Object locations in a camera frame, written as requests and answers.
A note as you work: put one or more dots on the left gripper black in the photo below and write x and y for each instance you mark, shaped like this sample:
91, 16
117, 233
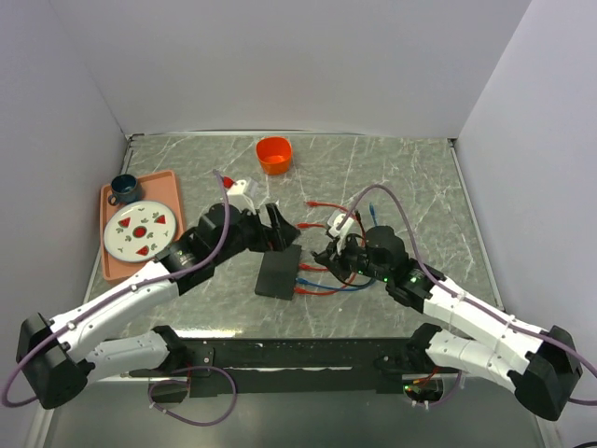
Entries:
284, 230

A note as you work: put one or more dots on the dark blue mug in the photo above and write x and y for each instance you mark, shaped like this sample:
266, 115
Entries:
125, 189

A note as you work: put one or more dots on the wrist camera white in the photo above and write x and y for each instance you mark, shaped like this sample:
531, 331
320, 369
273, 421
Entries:
338, 227
241, 194

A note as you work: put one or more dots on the white plate watermelon pattern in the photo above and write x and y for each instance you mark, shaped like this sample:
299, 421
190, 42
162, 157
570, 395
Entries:
139, 231

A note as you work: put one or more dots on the orange plastic cup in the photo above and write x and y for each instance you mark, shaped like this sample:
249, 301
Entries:
274, 154

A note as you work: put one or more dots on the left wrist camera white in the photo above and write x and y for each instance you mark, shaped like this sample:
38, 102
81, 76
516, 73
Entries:
241, 194

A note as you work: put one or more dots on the pink plastic tray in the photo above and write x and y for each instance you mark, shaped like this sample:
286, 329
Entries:
161, 187

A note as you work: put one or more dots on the black network switch box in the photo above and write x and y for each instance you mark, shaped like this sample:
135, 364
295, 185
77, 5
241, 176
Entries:
278, 273

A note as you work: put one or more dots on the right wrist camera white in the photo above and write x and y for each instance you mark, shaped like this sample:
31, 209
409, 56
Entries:
338, 227

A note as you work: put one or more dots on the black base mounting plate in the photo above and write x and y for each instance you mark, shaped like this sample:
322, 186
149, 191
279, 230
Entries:
296, 365

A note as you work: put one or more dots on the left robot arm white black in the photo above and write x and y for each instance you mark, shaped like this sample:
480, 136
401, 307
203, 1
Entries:
60, 356

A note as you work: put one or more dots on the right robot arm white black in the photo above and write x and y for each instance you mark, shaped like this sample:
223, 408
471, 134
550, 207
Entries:
537, 365

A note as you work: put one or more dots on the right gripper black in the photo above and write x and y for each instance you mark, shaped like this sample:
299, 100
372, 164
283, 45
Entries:
335, 258

